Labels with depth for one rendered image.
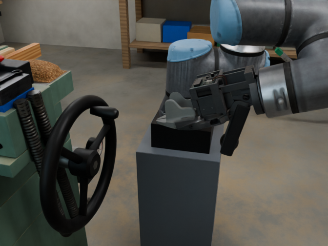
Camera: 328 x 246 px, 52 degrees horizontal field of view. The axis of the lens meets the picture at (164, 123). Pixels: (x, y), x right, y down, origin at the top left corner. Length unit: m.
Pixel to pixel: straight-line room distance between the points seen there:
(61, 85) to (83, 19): 3.39
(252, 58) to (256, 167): 1.09
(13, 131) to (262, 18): 0.47
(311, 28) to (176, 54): 0.58
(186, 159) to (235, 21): 0.68
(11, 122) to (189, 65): 0.64
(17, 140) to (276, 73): 0.47
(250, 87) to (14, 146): 0.43
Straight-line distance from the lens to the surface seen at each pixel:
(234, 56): 1.13
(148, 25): 3.56
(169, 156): 1.19
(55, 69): 0.95
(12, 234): 0.90
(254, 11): 0.60
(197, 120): 0.62
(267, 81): 0.58
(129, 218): 1.74
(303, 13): 0.63
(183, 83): 1.14
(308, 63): 0.59
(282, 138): 2.46
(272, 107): 0.59
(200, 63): 1.12
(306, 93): 0.58
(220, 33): 0.60
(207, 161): 1.18
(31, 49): 1.10
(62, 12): 4.41
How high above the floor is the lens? 1.23
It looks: 29 degrees down
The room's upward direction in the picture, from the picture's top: straight up
